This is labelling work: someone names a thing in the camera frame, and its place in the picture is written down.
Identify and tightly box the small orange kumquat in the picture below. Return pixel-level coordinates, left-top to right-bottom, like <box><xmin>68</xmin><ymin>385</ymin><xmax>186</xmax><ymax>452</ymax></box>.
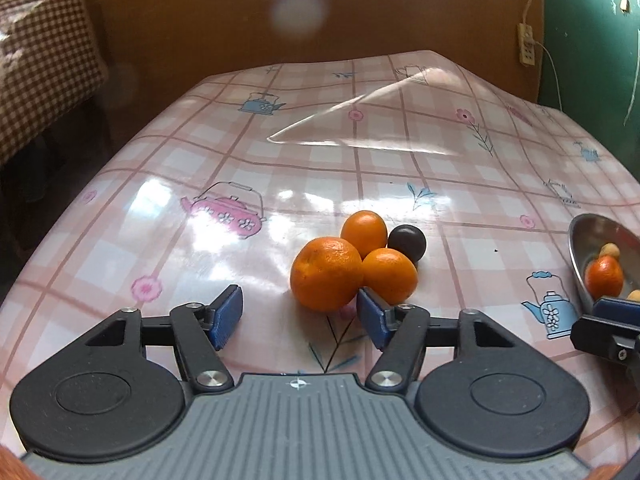
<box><xmin>341</xmin><ymin>210</ymin><xmax>387</xmax><ymax>259</ymax></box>
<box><xmin>362</xmin><ymin>248</ymin><xmax>419</xmax><ymax>306</ymax></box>

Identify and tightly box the brown checkered chair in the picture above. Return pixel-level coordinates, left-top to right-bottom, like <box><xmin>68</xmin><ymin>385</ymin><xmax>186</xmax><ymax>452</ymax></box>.
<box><xmin>1</xmin><ymin>0</ymin><xmax>107</xmax><ymax>162</ymax></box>

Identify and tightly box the large wrinkled orange mandarin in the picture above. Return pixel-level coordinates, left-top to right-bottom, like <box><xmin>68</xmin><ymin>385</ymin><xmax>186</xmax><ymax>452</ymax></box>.
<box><xmin>290</xmin><ymin>236</ymin><xmax>363</xmax><ymax>313</ymax></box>

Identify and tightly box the pink plaid vinyl tablecloth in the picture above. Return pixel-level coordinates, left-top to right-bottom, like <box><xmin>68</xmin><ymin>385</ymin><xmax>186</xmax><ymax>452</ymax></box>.
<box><xmin>1</xmin><ymin>51</ymin><xmax>639</xmax><ymax>465</ymax></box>

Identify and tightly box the beige wall power socket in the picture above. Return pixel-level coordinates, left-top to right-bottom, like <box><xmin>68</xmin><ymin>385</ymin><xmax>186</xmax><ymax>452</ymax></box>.
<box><xmin>518</xmin><ymin>23</ymin><xmax>536</xmax><ymax>66</ymax></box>

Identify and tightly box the metal bowl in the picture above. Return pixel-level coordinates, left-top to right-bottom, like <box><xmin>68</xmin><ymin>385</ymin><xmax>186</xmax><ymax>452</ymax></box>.
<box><xmin>567</xmin><ymin>214</ymin><xmax>640</xmax><ymax>314</ymax></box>

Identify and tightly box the dark purple plum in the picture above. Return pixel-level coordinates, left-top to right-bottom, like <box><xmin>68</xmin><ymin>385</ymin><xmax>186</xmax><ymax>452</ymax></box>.
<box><xmin>387</xmin><ymin>224</ymin><xmax>426</xmax><ymax>264</ymax></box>

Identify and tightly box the tan longan in bowl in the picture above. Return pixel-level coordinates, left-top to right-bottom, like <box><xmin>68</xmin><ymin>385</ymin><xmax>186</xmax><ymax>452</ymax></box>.
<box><xmin>599</xmin><ymin>243</ymin><xmax>620</xmax><ymax>260</ymax></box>

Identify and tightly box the wooden headboard panel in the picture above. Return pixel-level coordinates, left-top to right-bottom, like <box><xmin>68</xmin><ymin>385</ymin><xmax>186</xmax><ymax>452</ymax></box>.
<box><xmin>86</xmin><ymin>0</ymin><xmax>544</xmax><ymax>128</ymax></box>

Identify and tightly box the small orange kumquat front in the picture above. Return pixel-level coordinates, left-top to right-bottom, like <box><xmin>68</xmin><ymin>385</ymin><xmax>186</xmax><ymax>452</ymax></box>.
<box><xmin>362</xmin><ymin>248</ymin><xmax>419</xmax><ymax>306</ymax></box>

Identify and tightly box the tan longan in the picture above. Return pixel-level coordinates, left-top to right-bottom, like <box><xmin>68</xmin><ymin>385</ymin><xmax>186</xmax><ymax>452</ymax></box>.
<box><xmin>599</xmin><ymin>243</ymin><xmax>620</xmax><ymax>260</ymax></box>
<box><xmin>627</xmin><ymin>289</ymin><xmax>640</xmax><ymax>302</ymax></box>

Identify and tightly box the orange mandarin in bowl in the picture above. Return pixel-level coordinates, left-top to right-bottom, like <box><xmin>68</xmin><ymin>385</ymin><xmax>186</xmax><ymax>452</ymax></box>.
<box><xmin>585</xmin><ymin>256</ymin><xmax>624</xmax><ymax>300</ymax></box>

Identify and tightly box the white power cable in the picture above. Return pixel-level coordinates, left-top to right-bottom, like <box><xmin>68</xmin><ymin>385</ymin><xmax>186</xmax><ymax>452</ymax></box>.
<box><xmin>522</xmin><ymin>0</ymin><xmax>566</xmax><ymax>111</ymax></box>

